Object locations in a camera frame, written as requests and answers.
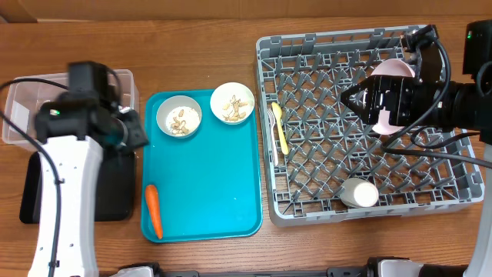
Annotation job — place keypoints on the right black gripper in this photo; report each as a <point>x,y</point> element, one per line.
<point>395,89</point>

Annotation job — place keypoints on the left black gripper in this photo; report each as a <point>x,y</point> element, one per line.
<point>138,137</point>

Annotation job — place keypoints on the grey bowl with food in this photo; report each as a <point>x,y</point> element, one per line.
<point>179,116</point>

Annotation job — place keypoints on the orange carrot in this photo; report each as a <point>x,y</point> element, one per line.
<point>152,200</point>

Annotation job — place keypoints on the yellow plastic spoon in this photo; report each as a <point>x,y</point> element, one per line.
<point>276,109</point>

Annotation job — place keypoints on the white plastic cup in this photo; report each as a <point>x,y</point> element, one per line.
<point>359,193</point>

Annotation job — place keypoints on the white plastic fork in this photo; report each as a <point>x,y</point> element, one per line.
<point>271,120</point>

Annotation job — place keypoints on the white bowl with peanuts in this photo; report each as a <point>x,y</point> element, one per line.
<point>232,103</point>

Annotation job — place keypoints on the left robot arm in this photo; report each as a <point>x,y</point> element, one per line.
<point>72,134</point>

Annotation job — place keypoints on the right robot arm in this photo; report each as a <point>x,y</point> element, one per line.
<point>459,105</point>

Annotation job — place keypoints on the grey dishwasher rack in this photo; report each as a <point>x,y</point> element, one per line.
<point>328,144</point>

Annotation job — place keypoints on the black plastic tray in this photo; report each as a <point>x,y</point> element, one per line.
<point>115,193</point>

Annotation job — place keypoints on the teal plastic tray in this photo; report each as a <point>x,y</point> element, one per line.
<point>209,184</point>

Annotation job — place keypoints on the clear plastic bin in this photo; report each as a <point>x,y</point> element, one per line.
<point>25,99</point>

